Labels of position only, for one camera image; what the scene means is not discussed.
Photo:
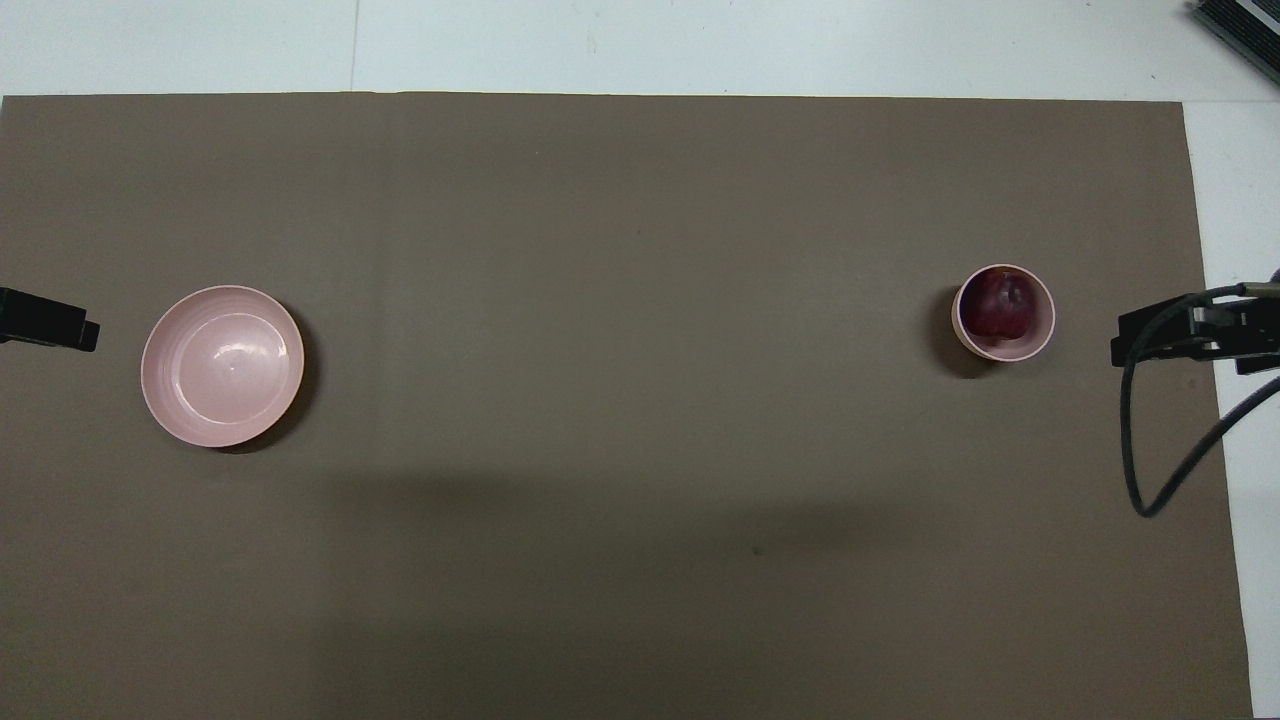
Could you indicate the black ribbed device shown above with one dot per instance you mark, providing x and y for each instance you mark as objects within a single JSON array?
[{"x": 1250, "y": 30}]

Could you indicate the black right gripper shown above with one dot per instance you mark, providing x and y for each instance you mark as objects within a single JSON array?
[{"x": 1260, "y": 335}]

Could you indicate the pink bowl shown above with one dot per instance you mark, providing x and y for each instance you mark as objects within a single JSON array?
[{"x": 1045, "y": 315}]

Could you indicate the pink plate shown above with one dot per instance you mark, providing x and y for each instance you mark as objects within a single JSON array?
[{"x": 222, "y": 365}]

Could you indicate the brown table mat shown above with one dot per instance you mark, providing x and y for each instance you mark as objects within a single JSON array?
[{"x": 640, "y": 500}]

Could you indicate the red apple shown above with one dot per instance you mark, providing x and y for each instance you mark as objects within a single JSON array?
[{"x": 998, "y": 305}]

